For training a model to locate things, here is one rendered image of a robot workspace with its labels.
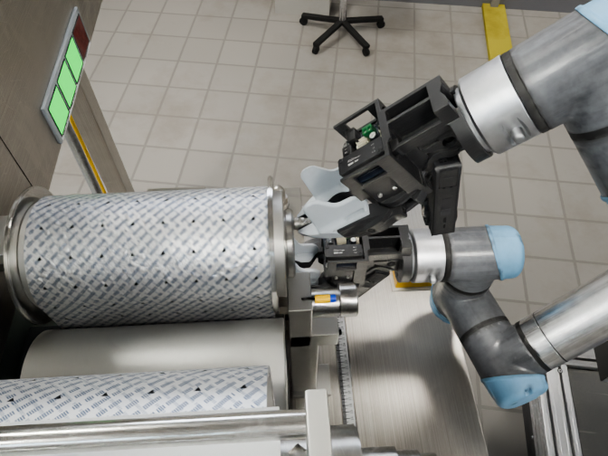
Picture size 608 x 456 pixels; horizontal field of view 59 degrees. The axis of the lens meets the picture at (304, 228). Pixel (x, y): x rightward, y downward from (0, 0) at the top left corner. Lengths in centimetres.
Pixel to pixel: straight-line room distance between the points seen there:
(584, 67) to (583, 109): 3
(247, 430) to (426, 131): 29
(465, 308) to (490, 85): 42
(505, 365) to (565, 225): 163
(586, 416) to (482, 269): 108
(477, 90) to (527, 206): 191
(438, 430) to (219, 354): 44
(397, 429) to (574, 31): 61
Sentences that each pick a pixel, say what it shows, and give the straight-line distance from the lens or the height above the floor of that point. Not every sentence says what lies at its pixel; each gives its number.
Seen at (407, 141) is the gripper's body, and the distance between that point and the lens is 47.
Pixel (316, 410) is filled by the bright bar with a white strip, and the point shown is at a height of 146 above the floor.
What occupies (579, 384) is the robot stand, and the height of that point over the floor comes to 21.
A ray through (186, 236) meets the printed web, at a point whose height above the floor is 131.
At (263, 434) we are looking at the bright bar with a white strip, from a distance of 29.
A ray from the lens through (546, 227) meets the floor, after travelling 233.
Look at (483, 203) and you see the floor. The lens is 232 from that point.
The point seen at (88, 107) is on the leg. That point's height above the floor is 78.
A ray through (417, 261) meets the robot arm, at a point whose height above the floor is 114.
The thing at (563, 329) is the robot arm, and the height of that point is 110.
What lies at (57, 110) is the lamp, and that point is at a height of 119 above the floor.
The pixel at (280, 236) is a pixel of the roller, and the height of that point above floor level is 130.
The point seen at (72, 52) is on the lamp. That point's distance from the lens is 98.
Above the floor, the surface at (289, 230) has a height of 129.
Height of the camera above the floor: 173
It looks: 55 degrees down
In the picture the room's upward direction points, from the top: straight up
